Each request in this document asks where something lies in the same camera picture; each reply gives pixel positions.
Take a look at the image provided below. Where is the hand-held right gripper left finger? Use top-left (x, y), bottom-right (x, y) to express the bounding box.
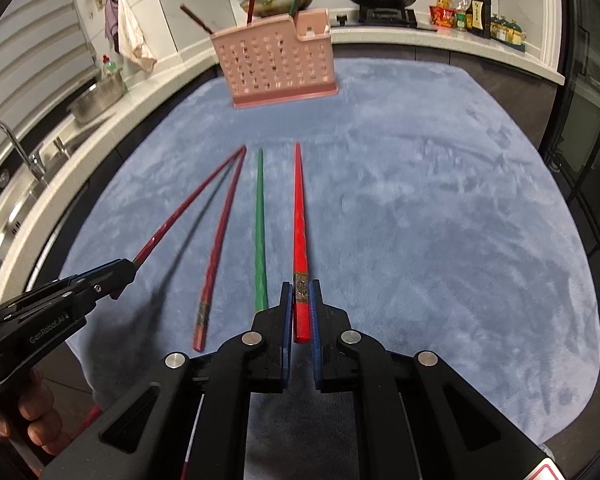
top-left (40, 282), bottom-right (293, 480)

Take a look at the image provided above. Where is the large dark soy sauce bottle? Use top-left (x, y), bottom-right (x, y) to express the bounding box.
top-left (467, 0), bottom-right (492, 39)

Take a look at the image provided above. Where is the stainless steel sink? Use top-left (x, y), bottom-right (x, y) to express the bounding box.
top-left (0, 125), bottom-right (101, 272)

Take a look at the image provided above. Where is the purple hanging cloth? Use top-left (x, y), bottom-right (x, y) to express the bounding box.
top-left (103, 0), bottom-right (124, 54)

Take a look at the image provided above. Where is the window blind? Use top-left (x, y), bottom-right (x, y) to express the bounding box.
top-left (0, 0), bottom-right (102, 137)

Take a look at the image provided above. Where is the white hanging towel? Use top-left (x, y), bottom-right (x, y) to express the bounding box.
top-left (115, 0), bottom-right (158, 72)

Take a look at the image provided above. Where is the chrome sink faucet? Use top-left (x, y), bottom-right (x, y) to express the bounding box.
top-left (0, 119), bottom-right (49, 184)

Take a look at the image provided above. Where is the red seasoning packet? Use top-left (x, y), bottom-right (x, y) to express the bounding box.
top-left (428, 5), bottom-right (457, 29)

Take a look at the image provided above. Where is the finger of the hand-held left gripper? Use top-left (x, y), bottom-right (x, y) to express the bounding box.
top-left (85, 261), bottom-right (142, 302)
top-left (72, 258), bottom-right (134, 284)

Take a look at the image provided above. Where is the green dish soap bottle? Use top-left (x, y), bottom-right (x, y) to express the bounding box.
top-left (101, 54), bottom-right (129, 96)

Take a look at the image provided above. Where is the blue fleece mat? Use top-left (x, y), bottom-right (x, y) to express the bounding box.
top-left (60, 57), bottom-right (600, 480)

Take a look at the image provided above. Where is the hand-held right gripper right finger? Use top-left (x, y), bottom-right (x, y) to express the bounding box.
top-left (309, 280), bottom-right (557, 480)

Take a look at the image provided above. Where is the person's left hand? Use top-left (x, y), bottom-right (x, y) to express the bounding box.
top-left (0, 356), bottom-right (62, 457)

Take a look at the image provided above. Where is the bright red chopstick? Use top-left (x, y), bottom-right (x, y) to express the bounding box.
top-left (292, 142), bottom-right (313, 345)

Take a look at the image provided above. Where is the dark brown chopstick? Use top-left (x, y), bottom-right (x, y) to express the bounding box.
top-left (179, 4), bottom-right (214, 37)

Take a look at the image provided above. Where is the black glass gas hob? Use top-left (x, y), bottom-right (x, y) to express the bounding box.
top-left (325, 7), bottom-right (439, 31)

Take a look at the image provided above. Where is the beige wok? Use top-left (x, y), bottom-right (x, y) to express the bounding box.
top-left (238, 0), bottom-right (317, 17)

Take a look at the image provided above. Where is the pink perforated utensil holder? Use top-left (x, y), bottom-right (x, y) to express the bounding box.
top-left (210, 7), bottom-right (340, 110)

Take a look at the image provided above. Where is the stainless steel pot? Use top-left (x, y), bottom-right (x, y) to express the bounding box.
top-left (67, 75), bottom-right (126, 126)

